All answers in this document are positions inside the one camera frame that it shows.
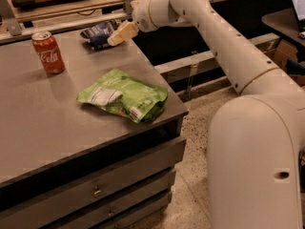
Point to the cardboard box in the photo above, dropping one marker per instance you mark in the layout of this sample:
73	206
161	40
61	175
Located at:
281	52

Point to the green rice chip bag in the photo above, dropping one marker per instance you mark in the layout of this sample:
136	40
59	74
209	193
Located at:
118	93

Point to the laptop screen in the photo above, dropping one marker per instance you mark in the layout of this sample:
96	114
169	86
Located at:
299	10

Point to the bottom drawer front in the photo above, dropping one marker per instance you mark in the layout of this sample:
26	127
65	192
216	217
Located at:
137	212

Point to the red Coca-Cola can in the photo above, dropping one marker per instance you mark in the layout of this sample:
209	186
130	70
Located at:
48	51

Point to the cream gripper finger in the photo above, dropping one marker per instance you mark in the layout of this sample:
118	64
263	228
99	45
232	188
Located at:
127	30

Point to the dark side table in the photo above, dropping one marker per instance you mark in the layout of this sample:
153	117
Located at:
284	23

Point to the metal bracket left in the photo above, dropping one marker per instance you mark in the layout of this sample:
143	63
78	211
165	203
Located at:
9	18

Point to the middle drawer front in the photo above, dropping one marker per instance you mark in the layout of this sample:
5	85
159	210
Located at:
107	208

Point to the grey drawer cabinet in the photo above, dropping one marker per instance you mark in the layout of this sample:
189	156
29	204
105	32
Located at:
48	139

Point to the top drawer front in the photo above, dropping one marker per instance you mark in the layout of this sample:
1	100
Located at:
86	191

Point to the drawer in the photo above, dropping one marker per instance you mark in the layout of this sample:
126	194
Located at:
107	208
86	191
137	212

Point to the blue chip bag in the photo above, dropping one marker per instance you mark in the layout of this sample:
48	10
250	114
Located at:
97	36

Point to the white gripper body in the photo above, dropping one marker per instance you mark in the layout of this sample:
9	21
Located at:
141	15

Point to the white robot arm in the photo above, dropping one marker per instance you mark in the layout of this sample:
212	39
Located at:
254	140

